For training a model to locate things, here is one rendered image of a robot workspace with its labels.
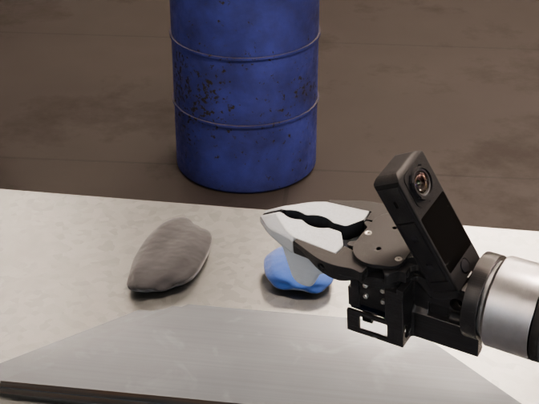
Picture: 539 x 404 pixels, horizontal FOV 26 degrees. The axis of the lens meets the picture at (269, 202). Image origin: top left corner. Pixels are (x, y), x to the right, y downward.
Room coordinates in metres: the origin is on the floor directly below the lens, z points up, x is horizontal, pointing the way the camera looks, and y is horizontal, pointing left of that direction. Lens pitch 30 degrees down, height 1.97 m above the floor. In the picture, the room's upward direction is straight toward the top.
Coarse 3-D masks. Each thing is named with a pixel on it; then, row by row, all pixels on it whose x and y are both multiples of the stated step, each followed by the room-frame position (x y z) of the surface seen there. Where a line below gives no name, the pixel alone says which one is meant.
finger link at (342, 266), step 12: (300, 240) 0.82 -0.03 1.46; (300, 252) 0.82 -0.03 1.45; (312, 252) 0.81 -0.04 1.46; (324, 252) 0.81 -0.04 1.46; (348, 252) 0.80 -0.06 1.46; (324, 264) 0.79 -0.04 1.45; (336, 264) 0.79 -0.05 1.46; (348, 264) 0.79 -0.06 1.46; (360, 264) 0.79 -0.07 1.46; (336, 276) 0.79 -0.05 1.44; (348, 276) 0.79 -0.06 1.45; (360, 276) 0.78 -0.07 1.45
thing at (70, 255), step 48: (0, 192) 1.63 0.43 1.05; (48, 192) 1.63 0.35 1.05; (0, 240) 1.48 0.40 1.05; (48, 240) 1.48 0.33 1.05; (96, 240) 1.48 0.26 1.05; (240, 240) 1.48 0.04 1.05; (480, 240) 1.48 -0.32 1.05; (528, 240) 1.48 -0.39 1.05; (0, 288) 1.36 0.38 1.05; (48, 288) 1.36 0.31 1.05; (96, 288) 1.36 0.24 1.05; (192, 288) 1.36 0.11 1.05; (240, 288) 1.36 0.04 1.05; (336, 288) 1.36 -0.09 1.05; (0, 336) 1.24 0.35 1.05; (48, 336) 1.24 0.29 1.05; (528, 384) 1.14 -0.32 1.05
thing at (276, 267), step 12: (276, 252) 1.41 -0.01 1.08; (264, 264) 1.39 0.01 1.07; (276, 264) 1.37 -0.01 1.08; (276, 276) 1.35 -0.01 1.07; (288, 276) 1.35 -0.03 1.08; (324, 276) 1.35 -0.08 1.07; (288, 288) 1.34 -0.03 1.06; (300, 288) 1.33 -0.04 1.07; (312, 288) 1.33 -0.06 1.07; (324, 288) 1.33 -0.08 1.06
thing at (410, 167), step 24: (384, 168) 0.80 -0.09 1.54; (408, 168) 0.79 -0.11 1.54; (384, 192) 0.78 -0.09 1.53; (408, 192) 0.78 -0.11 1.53; (432, 192) 0.79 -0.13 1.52; (408, 216) 0.77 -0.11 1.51; (432, 216) 0.78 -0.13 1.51; (456, 216) 0.80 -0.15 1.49; (408, 240) 0.78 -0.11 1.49; (432, 240) 0.77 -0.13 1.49; (456, 240) 0.79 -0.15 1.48; (432, 264) 0.77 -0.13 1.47; (456, 264) 0.77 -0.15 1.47; (432, 288) 0.77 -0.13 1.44; (456, 288) 0.76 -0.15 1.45
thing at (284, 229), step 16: (272, 224) 0.85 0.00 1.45; (288, 224) 0.85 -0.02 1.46; (304, 224) 0.84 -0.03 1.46; (288, 240) 0.83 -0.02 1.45; (304, 240) 0.82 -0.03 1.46; (320, 240) 0.82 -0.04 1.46; (336, 240) 0.82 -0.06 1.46; (288, 256) 0.84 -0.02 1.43; (304, 272) 0.84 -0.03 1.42; (320, 272) 0.83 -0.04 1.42
